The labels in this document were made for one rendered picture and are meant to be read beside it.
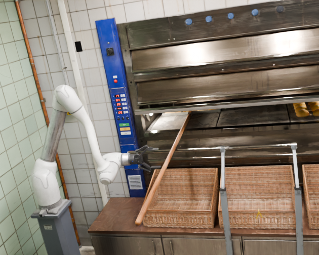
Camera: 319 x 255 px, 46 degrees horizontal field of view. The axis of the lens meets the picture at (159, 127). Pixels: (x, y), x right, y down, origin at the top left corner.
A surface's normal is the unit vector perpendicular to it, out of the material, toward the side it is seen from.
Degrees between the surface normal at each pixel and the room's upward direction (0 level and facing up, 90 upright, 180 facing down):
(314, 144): 71
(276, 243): 91
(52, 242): 90
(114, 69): 90
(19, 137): 90
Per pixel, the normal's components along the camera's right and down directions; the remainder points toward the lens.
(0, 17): 0.96, -0.06
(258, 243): -0.24, 0.37
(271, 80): -0.28, 0.00
